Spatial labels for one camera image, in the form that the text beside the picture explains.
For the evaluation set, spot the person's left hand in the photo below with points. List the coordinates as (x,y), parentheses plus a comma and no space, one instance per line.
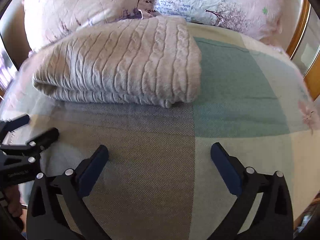
(13,201)

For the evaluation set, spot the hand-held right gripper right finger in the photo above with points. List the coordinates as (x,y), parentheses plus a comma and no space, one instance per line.
(226,171)

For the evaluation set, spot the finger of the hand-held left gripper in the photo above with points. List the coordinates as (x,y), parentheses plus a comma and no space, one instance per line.
(47,136)
(17,122)

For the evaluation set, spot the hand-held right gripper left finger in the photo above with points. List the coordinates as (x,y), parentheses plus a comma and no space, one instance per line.
(91,173)

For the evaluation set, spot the pink and blue floral pillow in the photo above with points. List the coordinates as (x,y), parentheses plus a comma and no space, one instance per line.
(212,2)

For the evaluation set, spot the wooden bed frame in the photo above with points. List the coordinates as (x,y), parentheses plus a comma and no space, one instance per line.
(299,30)

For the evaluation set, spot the colour-block woven bedspread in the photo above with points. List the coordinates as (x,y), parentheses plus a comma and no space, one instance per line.
(160,155)

